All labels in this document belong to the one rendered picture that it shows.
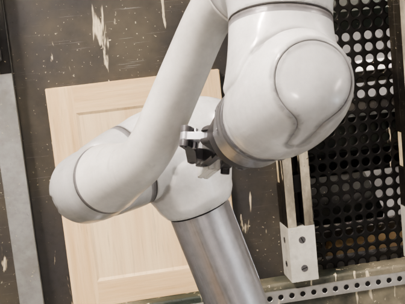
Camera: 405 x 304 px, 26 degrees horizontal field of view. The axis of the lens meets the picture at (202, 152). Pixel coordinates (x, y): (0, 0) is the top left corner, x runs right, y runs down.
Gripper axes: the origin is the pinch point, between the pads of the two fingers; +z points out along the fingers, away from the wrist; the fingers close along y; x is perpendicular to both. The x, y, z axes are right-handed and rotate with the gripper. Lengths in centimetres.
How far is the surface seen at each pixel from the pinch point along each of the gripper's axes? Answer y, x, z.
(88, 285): 7, 12, 85
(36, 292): 18, 15, 84
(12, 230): 25, 3, 79
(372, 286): -56, 6, 79
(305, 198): -37, -10, 71
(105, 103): 9, -25, 71
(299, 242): -37, -1, 74
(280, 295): -35, 11, 80
